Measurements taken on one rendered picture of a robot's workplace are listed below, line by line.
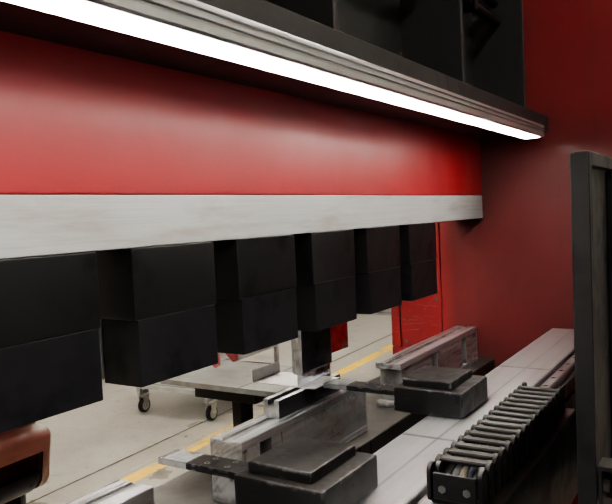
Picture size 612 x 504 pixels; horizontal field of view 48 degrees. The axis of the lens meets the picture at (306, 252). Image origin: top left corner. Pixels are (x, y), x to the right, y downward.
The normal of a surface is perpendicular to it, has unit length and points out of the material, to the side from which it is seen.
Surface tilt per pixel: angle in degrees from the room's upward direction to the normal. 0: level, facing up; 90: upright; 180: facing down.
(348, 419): 90
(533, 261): 90
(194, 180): 90
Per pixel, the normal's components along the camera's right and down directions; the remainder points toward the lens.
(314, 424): 0.85, -0.01
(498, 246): -0.53, 0.07
